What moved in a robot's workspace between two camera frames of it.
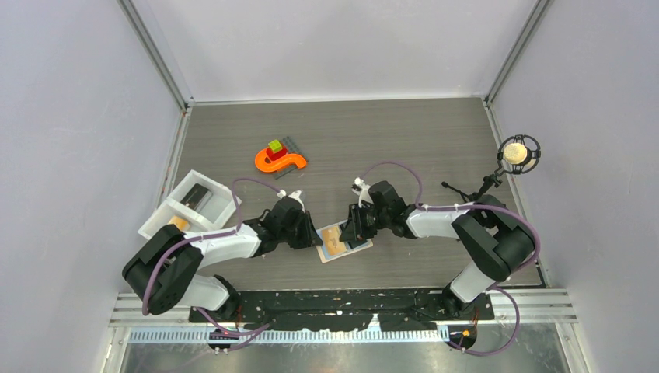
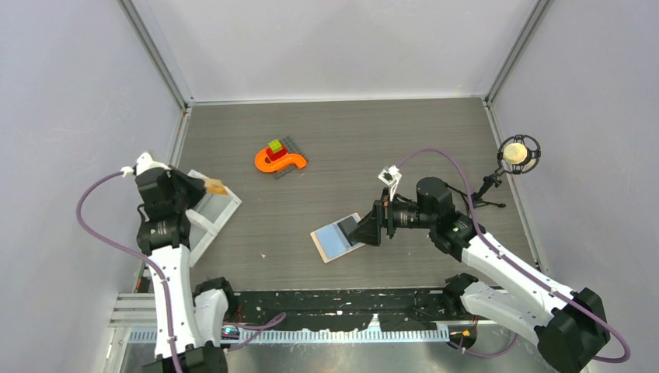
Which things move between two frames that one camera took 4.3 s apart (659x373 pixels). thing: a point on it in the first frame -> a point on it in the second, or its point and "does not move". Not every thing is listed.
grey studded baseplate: x=292 y=148 does not move
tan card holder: x=332 y=248 does not move
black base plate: x=350 y=310 does not move
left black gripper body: x=298 y=235 -> x=186 y=192
